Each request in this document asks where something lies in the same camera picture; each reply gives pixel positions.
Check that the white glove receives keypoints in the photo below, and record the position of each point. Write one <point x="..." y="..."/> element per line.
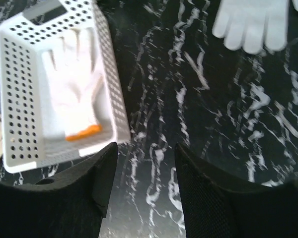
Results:
<point x="252" y="24"/>

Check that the white perforated storage basket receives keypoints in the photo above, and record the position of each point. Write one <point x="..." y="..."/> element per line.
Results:
<point x="32" y="133"/>

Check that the yellow palm glove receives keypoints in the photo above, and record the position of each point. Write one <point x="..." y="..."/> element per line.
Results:
<point x="75" y="76"/>

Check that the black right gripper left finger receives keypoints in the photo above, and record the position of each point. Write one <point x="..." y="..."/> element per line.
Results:
<point x="70" y="204"/>

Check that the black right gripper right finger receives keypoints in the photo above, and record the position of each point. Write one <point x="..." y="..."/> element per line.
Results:
<point x="217" y="204"/>

